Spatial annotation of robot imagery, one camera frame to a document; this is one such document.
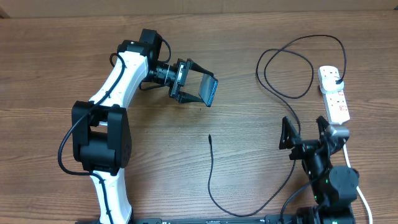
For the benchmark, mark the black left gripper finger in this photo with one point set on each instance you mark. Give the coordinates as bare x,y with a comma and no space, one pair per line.
188,98
197,68

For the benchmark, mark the white USB charger adapter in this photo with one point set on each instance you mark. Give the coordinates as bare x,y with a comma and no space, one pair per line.
329,85

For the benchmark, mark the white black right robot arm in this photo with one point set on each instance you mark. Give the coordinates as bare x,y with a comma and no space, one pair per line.
334,187

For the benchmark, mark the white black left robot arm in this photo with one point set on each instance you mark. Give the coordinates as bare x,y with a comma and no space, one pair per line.
100,128

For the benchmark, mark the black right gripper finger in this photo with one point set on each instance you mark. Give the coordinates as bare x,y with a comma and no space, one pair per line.
289,136
322,125

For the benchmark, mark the white power strip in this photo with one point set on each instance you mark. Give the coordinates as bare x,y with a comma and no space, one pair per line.
335,103

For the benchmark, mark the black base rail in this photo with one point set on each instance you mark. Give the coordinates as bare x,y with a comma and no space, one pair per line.
268,219

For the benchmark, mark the Samsung Galaxy smartphone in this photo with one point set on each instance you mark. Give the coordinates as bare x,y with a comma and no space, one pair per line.
207,89

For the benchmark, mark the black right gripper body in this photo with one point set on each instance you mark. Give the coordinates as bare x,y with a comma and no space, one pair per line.
303,149

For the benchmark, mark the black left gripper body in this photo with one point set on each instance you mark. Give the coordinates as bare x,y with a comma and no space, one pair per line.
179,78

